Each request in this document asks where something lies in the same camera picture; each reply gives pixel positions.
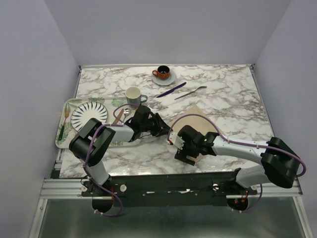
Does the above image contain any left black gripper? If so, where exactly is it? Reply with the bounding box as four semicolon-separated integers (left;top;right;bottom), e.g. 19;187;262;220
140;113;173;137

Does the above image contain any beige cloth napkin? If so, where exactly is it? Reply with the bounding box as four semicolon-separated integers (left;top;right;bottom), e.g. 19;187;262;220
168;106;219;156

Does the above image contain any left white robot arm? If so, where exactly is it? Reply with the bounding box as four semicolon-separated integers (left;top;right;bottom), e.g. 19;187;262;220
69;106;170;196

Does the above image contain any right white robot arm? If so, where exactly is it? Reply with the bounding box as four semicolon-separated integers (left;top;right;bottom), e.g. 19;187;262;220
168;125;300;194

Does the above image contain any silver spoon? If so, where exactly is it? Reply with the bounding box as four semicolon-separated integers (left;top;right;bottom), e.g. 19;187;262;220
122;108;132;122

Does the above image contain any purple knife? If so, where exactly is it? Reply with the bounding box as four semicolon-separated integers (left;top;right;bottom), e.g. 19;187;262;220
157;82;187;98

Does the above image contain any rose gold knife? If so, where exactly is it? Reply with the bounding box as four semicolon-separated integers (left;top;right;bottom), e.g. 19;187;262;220
112;109;124;124

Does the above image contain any grey and cream mug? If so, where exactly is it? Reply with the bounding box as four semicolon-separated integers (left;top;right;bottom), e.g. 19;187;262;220
125;87;148;109

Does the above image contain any white tray with leaf print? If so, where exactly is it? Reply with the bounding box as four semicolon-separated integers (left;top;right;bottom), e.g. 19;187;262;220
55;97;127;149

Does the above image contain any white saucer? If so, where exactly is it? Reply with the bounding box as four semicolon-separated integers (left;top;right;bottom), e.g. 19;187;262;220
151;69;177;86

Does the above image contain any brown coffee cup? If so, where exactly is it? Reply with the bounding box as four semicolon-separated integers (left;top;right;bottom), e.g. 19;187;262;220
152;65;170;80

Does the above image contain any silver fork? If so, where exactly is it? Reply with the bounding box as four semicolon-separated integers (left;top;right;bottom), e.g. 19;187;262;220
174;86;207;100

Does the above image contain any white plate with blue stripes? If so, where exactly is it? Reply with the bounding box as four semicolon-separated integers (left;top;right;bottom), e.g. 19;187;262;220
70;102;108;131

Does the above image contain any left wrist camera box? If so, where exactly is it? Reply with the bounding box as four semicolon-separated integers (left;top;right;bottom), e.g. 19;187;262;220
168;132;184;150

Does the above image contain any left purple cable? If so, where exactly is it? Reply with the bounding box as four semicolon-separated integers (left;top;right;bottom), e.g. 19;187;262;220
83;103;142;217

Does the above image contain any gold fork with green handle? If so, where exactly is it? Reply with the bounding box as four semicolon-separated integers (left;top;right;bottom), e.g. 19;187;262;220
58;106;70;141

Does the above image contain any aluminium frame rail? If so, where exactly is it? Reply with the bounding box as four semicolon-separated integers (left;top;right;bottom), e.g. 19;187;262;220
40;179;303;199

